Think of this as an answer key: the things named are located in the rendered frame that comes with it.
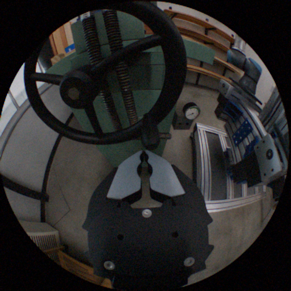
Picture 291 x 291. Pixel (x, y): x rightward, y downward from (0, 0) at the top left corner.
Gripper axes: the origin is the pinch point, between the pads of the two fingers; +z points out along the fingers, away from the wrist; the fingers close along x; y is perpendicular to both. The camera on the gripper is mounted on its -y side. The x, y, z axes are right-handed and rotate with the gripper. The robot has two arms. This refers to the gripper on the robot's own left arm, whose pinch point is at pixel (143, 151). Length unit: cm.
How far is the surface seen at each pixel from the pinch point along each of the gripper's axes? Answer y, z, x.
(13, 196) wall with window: 37, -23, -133
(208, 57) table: -24.0, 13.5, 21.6
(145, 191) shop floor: 62, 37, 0
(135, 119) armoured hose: -2.3, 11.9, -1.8
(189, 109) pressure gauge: -4.6, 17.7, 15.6
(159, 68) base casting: -17.4, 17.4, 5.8
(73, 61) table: -18.9, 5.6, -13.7
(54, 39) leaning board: -140, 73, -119
